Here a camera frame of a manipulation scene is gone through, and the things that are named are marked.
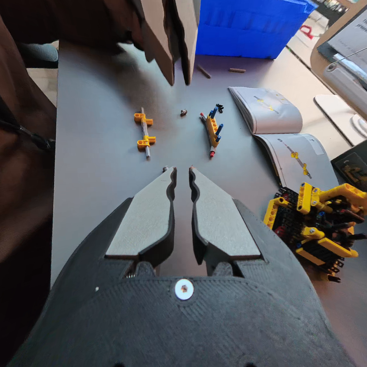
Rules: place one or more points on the blue plastic bin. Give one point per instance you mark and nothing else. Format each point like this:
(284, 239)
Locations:
(243, 28)

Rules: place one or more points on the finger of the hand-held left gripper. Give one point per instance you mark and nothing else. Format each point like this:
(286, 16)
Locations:
(189, 34)
(156, 34)

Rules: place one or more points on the dark lego axle rod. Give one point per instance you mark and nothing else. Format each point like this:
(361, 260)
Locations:
(204, 72)
(237, 70)

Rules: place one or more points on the printed paper sheet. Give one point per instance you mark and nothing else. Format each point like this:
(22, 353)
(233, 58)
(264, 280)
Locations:
(349, 31)

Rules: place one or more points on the yellow black lego bulldozer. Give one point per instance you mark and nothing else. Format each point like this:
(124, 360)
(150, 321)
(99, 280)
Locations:
(315, 229)

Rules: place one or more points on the grey axle yellow connectors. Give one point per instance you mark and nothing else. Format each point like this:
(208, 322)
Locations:
(145, 134)

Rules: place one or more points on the brown wooden board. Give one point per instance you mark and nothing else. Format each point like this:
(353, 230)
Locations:
(316, 54)

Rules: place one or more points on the small black lego piece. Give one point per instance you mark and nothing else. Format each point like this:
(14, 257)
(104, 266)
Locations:
(220, 108)

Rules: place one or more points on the black lego box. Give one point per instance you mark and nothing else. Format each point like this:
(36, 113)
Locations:
(352, 166)

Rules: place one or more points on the open instruction booklet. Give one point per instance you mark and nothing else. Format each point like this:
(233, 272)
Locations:
(275, 114)

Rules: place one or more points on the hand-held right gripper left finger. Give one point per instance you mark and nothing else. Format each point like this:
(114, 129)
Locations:
(143, 223)

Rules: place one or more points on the yellow lego beam blue pins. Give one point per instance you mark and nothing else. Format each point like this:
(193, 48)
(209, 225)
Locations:
(212, 130)

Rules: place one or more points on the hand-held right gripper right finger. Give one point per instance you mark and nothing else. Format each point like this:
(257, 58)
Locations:
(220, 226)

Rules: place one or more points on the white monitor stand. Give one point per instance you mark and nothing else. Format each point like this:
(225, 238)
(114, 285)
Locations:
(341, 114)

